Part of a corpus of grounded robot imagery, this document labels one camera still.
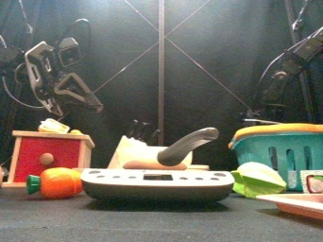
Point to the brown toy sausage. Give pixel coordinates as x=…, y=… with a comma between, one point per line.
x=142, y=165

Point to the metal frame pole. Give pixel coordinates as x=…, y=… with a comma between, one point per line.
x=160, y=63

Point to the white toy stove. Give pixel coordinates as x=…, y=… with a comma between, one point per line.
x=154, y=187

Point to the green toy lettuce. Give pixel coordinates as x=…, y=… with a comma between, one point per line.
x=257, y=179

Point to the orange toy carrot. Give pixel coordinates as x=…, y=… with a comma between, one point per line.
x=58, y=183

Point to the wooden box red drawer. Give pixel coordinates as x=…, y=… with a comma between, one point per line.
x=54, y=148

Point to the pink cutting board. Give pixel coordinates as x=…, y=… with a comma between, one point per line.
x=297, y=203

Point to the pale yellow toy food slice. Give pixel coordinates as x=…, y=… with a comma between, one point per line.
x=53, y=126

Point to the white toy knife block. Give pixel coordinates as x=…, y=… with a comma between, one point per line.
x=133, y=154

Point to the teal basket orange rim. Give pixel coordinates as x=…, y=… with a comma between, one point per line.
x=260, y=148

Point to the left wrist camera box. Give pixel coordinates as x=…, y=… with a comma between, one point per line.
x=69, y=52

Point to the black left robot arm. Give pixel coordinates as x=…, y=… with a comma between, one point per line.
x=9, y=55

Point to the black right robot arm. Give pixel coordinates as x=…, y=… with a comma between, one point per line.
x=300, y=53

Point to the small white printed box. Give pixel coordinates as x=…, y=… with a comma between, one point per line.
x=312, y=182

